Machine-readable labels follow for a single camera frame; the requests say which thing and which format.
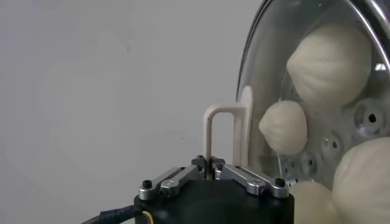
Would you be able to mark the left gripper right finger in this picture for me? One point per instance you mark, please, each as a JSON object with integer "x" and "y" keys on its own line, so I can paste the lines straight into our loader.
{"x": 243, "y": 179}

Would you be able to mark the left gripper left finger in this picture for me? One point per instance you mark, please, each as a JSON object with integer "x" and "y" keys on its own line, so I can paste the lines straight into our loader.
{"x": 176, "y": 182}

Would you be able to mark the white steamed baozi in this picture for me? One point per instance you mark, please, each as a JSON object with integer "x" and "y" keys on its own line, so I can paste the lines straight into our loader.
{"x": 283, "y": 128}
{"x": 329, "y": 64}
{"x": 310, "y": 204}
{"x": 362, "y": 182}

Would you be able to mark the steel steamer basket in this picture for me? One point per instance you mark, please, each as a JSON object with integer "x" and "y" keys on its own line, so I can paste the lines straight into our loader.
{"x": 350, "y": 134}

